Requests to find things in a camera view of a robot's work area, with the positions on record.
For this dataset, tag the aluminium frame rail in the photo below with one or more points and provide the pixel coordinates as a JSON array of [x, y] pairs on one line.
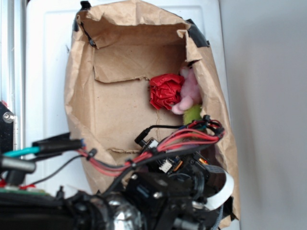
[[12, 62]]

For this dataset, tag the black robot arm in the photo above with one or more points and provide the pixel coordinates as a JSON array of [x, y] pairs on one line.
[[180, 191]]

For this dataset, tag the brown paper bag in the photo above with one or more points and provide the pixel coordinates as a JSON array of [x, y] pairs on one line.
[[116, 49]]

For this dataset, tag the pink plush toy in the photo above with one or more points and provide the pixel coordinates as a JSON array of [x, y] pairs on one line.
[[190, 92]]

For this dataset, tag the crumpled red paper ball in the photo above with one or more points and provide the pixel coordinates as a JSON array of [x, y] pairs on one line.
[[165, 90]]

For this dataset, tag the black metal bracket plate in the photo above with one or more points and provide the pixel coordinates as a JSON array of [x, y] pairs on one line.
[[7, 133]]

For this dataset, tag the green fuzzy ball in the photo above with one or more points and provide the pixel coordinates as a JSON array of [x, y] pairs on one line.
[[193, 113]]

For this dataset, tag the green circuit board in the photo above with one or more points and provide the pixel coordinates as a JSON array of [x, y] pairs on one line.
[[29, 191]]

